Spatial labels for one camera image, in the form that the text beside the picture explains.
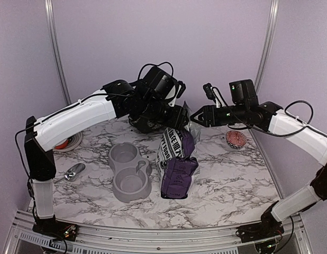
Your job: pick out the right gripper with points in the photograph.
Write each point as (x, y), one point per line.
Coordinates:
(207, 120)

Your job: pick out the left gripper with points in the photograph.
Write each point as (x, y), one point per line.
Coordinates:
(176, 120)

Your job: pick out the purple pet food bag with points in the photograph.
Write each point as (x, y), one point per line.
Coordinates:
(177, 167)

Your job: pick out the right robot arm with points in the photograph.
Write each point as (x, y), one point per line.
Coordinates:
(271, 119)

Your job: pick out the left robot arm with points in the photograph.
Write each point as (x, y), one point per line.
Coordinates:
(112, 101)

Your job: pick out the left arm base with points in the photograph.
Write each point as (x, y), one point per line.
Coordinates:
(62, 230)

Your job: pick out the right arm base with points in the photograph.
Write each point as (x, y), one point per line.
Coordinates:
(255, 232)

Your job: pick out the grey double pet bowl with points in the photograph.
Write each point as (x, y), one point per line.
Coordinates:
(131, 171)

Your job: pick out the metal food scoop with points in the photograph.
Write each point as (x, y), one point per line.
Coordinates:
(71, 174)

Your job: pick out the red patterned small bowl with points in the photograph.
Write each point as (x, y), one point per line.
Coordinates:
(236, 139)

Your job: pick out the black floral square plate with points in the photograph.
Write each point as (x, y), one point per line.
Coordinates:
(145, 125)

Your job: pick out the grey round plate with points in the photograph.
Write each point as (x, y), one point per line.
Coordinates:
(74, 141)

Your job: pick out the red and white bowl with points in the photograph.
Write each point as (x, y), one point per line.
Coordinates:
(62, 145)

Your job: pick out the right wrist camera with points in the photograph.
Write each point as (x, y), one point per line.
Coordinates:
(212, 95)

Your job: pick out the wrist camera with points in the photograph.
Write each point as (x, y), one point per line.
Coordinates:
(212, 95)
(179, 91)

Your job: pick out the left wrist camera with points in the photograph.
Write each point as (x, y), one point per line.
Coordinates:
(179, 91)

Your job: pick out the right aluminium frame post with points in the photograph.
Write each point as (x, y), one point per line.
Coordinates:
(269, 37)

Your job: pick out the aluminium frame post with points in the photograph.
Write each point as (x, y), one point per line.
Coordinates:
(48, 4)
(269, 37)

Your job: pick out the front aluminium rail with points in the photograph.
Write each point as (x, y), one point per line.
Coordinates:
(105, 239)

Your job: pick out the left aluminium frame post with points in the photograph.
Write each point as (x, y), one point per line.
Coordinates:
(48, 4)

